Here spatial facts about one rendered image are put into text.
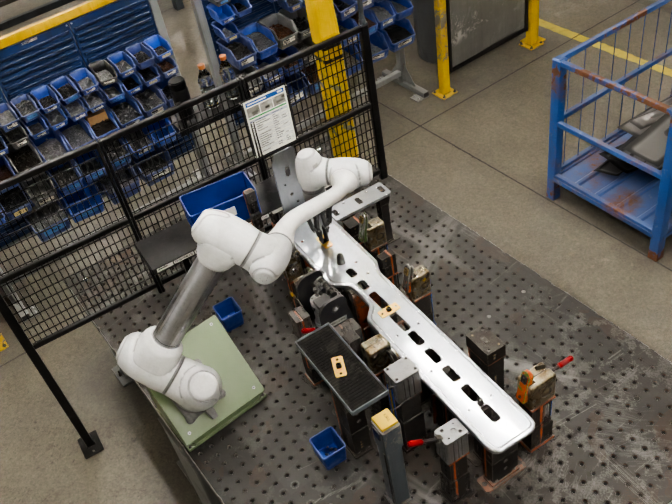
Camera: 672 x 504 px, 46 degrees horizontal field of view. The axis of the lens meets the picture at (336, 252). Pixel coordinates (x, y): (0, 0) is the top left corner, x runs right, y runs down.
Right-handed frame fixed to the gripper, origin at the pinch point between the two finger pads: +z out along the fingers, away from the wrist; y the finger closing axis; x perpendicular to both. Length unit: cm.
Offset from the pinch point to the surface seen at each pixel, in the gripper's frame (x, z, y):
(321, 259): -5.9, 6.4, -5.4
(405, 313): -52, 6, 4
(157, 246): 45, 4, -57
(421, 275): -43.1, 2.0, 17.9
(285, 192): 26.6, -6.7, -1.6
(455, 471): -108, 18, -18
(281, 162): 26.7, -21.8, -0.2
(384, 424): -97, -10, -35
